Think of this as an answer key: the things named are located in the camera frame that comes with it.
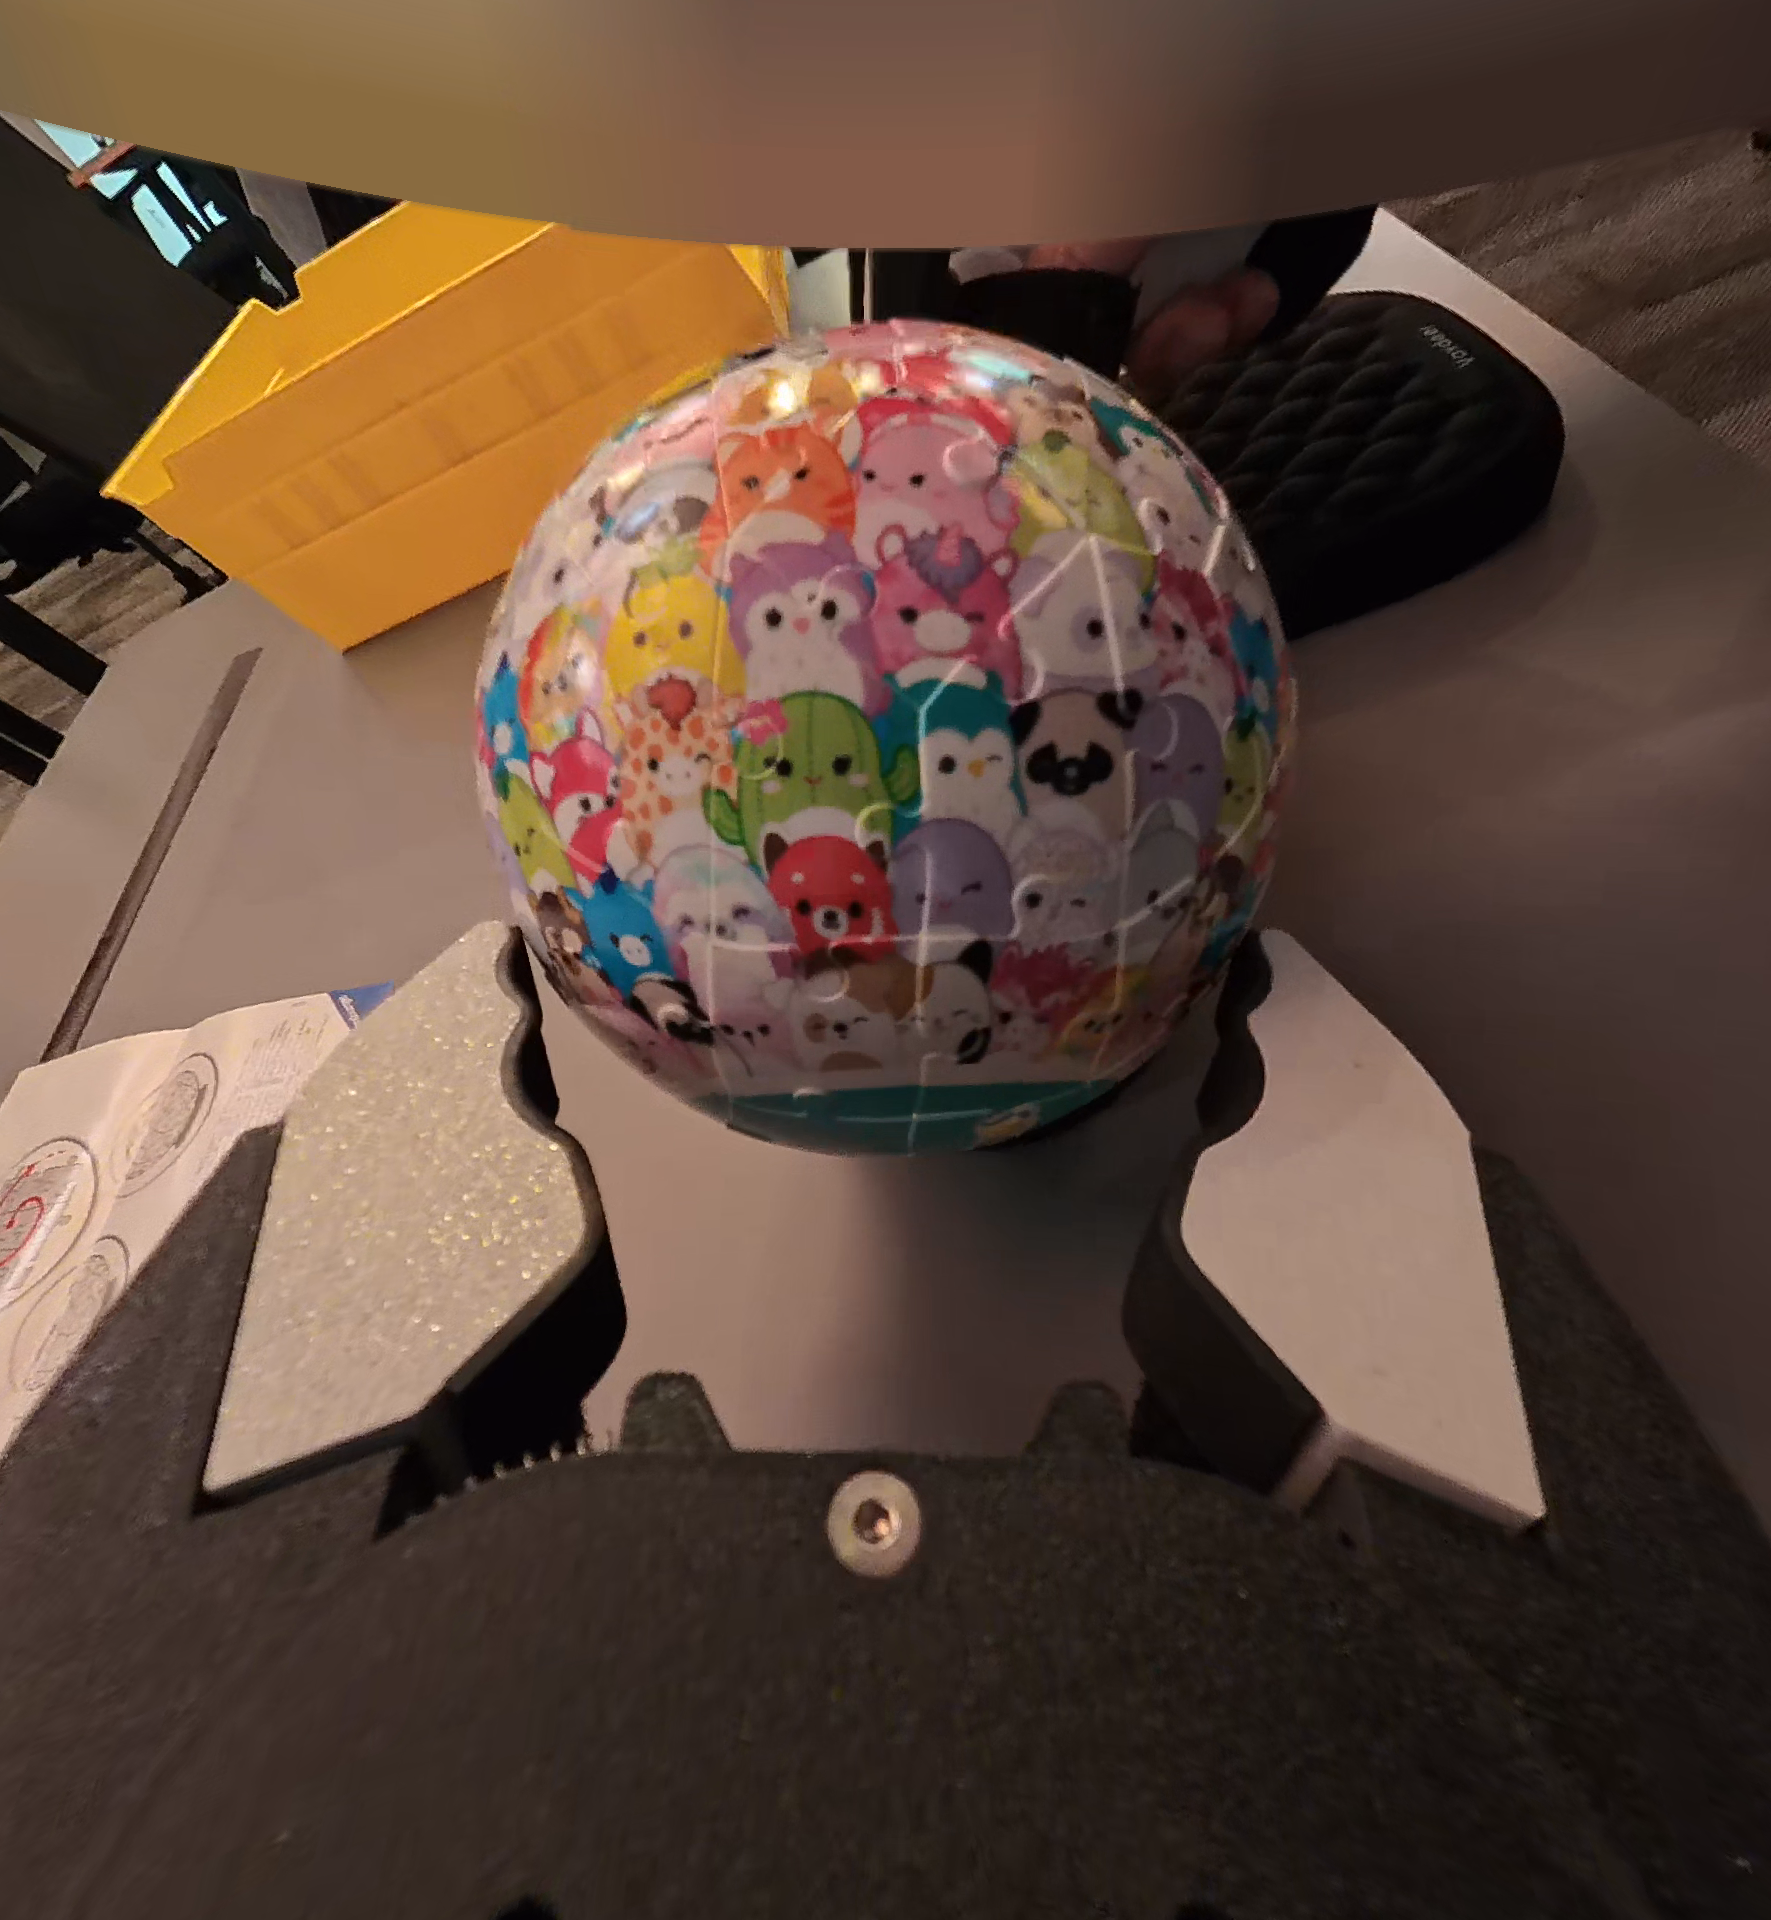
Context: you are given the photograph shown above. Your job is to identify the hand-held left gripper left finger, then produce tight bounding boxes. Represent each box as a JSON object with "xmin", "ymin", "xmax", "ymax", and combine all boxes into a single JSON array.
[{"xmin": 198, "ymin": 922, "xmax": 629, "ymax": 1506}]

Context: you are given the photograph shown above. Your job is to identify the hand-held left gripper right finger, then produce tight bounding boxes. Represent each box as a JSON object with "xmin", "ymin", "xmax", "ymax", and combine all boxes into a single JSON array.
[{"xmin": 1125, "ymin": 929, "xmax": 1549, "ymax": 1532}]

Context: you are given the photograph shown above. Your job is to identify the colourful cartoon puzzle ball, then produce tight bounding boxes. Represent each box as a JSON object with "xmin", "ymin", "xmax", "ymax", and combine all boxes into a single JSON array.
[{"xmin": 478, "ymin": 317, "xmax": 1289, "ymax": 1159}]

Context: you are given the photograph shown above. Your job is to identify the black round ball stand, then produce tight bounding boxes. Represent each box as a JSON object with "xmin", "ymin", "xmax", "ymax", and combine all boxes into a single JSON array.
[{"xmin": 959, "ymin": 1085, "xmax": 1141, "ymax": 1154}]

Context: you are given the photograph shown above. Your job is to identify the person's right hand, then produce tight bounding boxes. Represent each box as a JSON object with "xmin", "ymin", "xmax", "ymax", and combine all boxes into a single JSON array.
[{"xmin": 1121, "ymin": 261, "xmax": 1287, "ymax": 396}]

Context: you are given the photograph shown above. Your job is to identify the white instruction leaflet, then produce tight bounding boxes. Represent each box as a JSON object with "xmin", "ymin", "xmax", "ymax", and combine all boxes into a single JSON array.
[{"xmin": 0, "ymin": 981, "xmax": 400, "ymax": 1569}]

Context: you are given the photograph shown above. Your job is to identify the black quilted wrist rest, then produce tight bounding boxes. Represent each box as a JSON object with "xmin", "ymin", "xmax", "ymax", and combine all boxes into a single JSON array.
[{"xmin": 1147, "ymin": 291, "xmax": 1565, "ymax": 644}]

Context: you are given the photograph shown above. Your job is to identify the yellow plastic bin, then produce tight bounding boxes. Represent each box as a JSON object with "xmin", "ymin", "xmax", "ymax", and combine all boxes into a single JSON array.
[{"xmin": 102, "ymin": 202, "xmax": 793, "ymax": 650}]

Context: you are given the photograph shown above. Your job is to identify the black chair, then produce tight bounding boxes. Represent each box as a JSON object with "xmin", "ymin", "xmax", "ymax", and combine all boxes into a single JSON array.
[{"xmin": 0, "ymin": 96, "xmax": 302, "ymax": 782}]

